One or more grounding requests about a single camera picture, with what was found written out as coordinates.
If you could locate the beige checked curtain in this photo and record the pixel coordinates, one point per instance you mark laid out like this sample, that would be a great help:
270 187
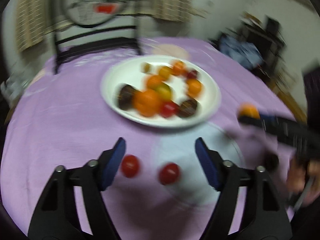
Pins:
172 10
31 23

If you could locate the blue cloth pile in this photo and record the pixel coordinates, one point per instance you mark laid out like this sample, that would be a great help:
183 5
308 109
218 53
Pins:
244 53

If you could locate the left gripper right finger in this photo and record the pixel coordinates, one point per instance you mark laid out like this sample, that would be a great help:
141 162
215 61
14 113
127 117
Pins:
224 177

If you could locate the yellow-green pear-like fruit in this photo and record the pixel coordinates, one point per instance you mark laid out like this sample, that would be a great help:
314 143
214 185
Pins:
164 91

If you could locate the beige checked curtain left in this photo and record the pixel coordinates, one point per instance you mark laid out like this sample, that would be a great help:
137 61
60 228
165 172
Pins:
31 23

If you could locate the brown mangosteen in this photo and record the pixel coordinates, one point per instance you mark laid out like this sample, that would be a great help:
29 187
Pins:
270 162

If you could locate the dark red plum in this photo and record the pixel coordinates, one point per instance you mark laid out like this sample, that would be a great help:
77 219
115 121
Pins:
193 74

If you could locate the white oval plate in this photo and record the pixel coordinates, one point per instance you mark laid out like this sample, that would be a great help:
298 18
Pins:
129 72

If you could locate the large orange mandarin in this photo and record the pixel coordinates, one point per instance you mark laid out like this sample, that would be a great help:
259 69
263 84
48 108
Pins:
147 103

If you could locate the right hand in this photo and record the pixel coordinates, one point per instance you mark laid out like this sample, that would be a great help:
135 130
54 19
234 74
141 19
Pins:
296 180

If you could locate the round painted screen on stand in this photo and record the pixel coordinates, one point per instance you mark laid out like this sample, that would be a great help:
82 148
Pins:
95 17

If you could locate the purple tablecloth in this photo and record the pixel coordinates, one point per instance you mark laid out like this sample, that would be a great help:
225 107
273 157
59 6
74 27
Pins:
63 120

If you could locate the yellow-orange tomato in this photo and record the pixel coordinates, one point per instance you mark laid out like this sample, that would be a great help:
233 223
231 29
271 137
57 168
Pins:
165 72

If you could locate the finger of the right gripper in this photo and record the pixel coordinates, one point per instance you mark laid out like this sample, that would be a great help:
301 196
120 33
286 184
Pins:
270 129
268 119

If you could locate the small orange fruit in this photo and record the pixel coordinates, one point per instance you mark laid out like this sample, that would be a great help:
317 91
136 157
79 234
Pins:
178 68

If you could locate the small yellow-green fruit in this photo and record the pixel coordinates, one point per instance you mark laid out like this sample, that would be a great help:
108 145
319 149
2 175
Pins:
146 67

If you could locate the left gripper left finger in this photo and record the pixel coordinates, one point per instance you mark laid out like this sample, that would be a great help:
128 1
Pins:
109 162

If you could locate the beige checked curtain right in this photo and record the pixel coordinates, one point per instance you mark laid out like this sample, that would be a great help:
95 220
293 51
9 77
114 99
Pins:
172 10

